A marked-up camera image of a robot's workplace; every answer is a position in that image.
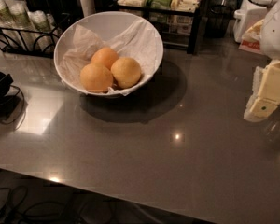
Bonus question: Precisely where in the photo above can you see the white napkin dispenser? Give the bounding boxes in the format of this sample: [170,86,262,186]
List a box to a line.
[233,0,267,43]

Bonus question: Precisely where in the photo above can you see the paper cup stack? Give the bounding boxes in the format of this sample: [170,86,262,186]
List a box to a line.
[29,10,51,32]
[0,0,13,28]
[9,3,31,30]

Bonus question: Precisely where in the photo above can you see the white bowl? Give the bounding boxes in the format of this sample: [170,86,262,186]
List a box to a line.
[53,10,164,98]

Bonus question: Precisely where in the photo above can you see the middle paper cup stack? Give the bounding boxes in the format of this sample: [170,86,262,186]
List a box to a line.
[9,3,31,30]

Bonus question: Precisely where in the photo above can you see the black device with cable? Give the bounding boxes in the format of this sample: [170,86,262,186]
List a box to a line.
[0,72,26,130]

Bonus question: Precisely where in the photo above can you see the black wire cup rack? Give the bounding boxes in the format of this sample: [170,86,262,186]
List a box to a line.
[0,13,70,58]

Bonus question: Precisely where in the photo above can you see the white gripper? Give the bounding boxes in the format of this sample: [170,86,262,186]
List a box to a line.
[244,0,280,122]

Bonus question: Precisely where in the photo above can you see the white paper liner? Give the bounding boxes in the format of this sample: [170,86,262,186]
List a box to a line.
[58,17,160,97]

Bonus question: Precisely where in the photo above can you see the orange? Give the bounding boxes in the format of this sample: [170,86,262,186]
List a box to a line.
[80,63,113,93]
[91,47,119,69]
[111,57,142,89]

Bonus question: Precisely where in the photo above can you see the left paper cup stack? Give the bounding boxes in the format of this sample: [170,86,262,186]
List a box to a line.
[0,0,13,28]

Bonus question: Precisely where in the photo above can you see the black floor cables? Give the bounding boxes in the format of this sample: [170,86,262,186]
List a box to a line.
[0,184,116,224]

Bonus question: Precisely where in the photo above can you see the right paper cup stack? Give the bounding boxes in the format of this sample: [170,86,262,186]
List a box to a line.
[29,10,51,32]

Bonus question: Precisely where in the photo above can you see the green tea packets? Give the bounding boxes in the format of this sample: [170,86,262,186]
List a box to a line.
[145,0,172,9]

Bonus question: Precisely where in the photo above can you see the black condiment shelf rack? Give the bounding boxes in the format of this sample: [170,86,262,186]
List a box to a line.
[92,0,209,55]

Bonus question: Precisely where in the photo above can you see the white tall cup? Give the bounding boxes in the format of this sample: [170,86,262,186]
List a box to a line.
[76,0,97,18]

